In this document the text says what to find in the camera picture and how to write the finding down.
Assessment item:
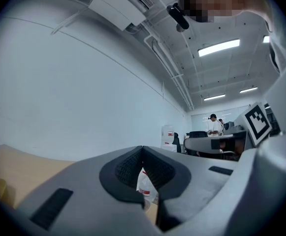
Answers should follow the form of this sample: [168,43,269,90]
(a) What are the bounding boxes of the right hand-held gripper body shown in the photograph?
[223,101,273,148]

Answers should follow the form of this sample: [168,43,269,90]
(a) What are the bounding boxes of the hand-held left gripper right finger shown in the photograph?
[142,146,240,233]

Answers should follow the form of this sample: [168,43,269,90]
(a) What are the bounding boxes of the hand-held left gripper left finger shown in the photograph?
[17,145,164,236]

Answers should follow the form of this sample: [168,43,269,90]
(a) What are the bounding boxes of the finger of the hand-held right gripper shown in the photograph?
[224,129,248,140]
[184,134,235,154]

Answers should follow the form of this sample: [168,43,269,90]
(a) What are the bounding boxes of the black office chair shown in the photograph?
[185,130,209,139]
[171,132,182,153]

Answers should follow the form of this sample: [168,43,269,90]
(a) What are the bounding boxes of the stack of white boxes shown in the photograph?
[160,124,178,152]

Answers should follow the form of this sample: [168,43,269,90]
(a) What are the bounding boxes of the white packet with red label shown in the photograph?
[135,167,159,212]

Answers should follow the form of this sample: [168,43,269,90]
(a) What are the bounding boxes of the white ceiling pipes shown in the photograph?
[144,32,195,112]

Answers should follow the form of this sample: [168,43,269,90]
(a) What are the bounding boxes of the white ceiling air conditioner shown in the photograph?
[88,0,156,32]

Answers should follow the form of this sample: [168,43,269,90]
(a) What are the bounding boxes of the black head-worn camera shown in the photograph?
[166,2,191,32]

